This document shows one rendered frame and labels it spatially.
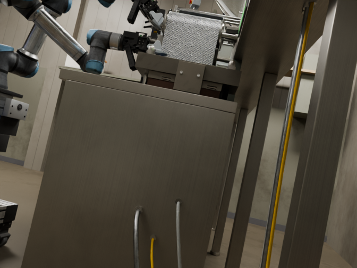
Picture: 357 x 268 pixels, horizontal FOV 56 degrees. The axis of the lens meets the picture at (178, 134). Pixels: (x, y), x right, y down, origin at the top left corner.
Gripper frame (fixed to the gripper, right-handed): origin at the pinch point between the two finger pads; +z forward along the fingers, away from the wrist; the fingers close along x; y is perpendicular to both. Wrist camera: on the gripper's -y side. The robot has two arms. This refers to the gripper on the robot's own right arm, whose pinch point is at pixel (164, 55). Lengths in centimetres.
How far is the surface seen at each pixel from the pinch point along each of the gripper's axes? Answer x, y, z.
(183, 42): -0.3, 7.0, 7.3
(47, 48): 370, 84, -260
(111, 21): 356, 142, -159
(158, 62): -19.9, -8.9, 2.2
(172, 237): -26, -70, 21
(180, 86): -22.0, -16.7, 12.5
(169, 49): -0.2, 3.1, 1.9
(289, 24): -41, 5, 44
